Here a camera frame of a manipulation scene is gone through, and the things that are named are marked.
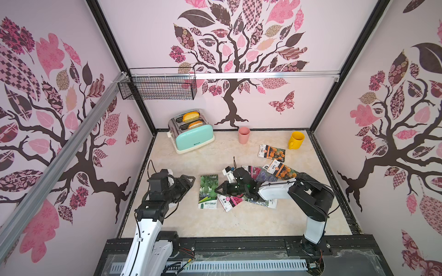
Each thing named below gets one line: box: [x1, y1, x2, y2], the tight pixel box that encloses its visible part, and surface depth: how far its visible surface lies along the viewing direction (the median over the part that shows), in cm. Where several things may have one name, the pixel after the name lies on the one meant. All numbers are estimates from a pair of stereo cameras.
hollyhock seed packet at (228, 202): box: [216, 193, 244, 213], surface depth 89 cm
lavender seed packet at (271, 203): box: [244, 197, 278, 210], surface depth 88 cm
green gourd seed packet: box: [197, 174, 219, 210], surface depth 89 cm
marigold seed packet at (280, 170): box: [266, 158, 298, 180], surface depth 102 cm
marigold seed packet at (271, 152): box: [257, 144, 287, 163], surface depth 109 cm
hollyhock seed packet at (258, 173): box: [241, 164, 272, 183], surface depth 101 cm
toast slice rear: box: [182, 110, 200, 122], surface depth 101 cm
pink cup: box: [238, 126, 251, 145], surface depth 112 cm
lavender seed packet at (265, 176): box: [254, 163, 278, 183], surface depth 99 cm
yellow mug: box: [287, 131, 306, 151], surface depth 107 cm
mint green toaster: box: [166, 108, 216, 154], surface depth 100 cm
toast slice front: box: [187, 120, 204, 130], surface depth 99 cm
